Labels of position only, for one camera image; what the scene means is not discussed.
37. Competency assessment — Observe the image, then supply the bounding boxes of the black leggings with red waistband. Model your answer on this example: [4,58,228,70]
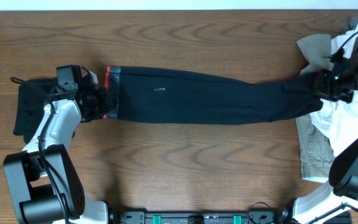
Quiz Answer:
[104,66,323,125]

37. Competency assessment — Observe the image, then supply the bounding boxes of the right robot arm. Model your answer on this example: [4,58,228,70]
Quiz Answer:
[281,50,358,223]

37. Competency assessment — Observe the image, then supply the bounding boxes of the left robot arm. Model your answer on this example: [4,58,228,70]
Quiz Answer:
[3,71,111,224]

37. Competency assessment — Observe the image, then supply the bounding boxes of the white printed t-shirt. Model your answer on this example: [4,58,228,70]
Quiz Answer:
[310,31,358,156]

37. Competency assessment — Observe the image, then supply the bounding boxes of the folded black garment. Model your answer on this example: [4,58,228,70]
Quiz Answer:
[13,85,45,144]

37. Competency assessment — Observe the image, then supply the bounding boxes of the grey garment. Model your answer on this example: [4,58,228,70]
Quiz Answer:
[342,17,358,35]

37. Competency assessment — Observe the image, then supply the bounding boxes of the khaki beige garment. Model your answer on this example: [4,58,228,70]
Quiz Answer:
[295,34,334,183]

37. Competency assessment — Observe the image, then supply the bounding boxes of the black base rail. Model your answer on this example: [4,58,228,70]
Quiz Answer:
[108,205,297,224]

